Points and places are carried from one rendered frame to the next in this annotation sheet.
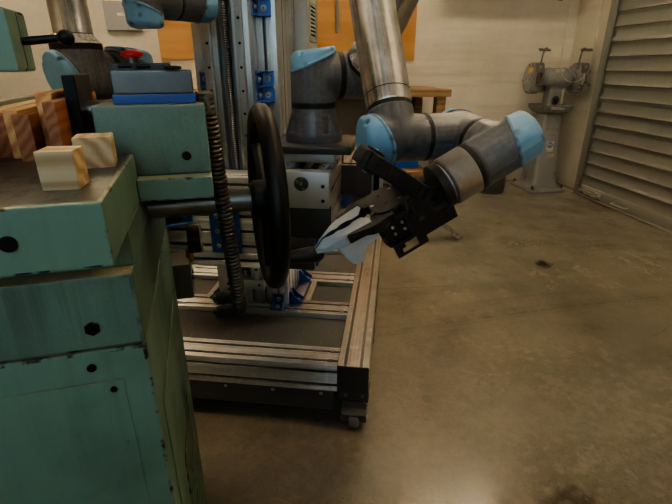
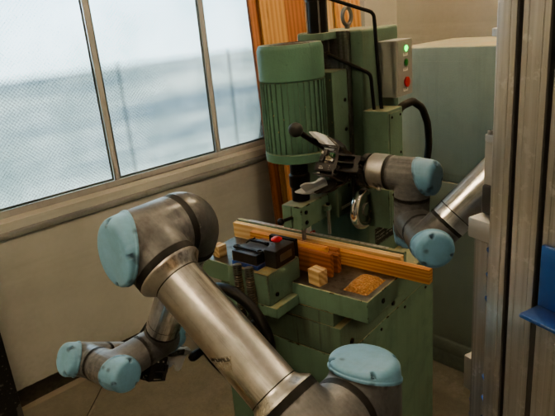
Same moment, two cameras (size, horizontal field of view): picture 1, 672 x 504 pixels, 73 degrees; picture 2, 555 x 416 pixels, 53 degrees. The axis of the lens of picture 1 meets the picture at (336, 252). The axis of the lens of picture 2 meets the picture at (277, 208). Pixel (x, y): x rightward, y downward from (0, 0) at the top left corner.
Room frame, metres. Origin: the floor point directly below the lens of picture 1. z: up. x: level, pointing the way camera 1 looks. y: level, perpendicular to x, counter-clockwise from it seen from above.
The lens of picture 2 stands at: (1.83, -0.46, 1.57)
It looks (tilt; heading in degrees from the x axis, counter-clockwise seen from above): 19 degrees down; 146
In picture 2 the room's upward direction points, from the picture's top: 5 degrees counter-clockwise
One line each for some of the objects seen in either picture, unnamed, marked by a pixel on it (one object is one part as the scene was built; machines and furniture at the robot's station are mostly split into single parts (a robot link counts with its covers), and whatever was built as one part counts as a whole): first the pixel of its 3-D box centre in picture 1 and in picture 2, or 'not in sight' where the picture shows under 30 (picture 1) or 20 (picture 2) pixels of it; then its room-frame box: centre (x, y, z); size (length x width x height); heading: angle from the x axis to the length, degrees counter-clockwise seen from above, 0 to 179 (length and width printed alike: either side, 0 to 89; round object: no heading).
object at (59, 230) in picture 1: (99, 168); (285, 277); (0.64, 0.34, 0.87); 0.61 x 0.30 x 0.06; 16
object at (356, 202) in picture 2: not in sight; (362, 208); (0.69, 0.60, 1.02); 0.12 x 0.03 x 0.12; 106
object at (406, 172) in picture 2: not in sight; (412, 176); (1.06, 0.40, 1.23); 0.11 x 0.08 x 0.09; 16
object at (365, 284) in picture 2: not in sight; (364, 281); (0.87, 0.42, 0.91); 0.10 x 0.07 x 0.02; 106
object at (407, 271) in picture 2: not in sight; (331, 253); (0.70, 0.46, 0.92); 0.60 x 0.02 x 0.04; 16
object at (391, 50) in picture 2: not in sight; (396, 68); (0.65, 0.78, 1.40); 0.10 x 0.06 x 0.16; 106
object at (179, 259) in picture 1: (164, 276); not in sight; (0.90, 0.38, 0.58); 0.12 x 0.08 x 0.08; 106
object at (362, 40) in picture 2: not in sight; (352, 146); (0.52, 0.72, 1.16); 0.22 x 0.22 x 0.72; 16
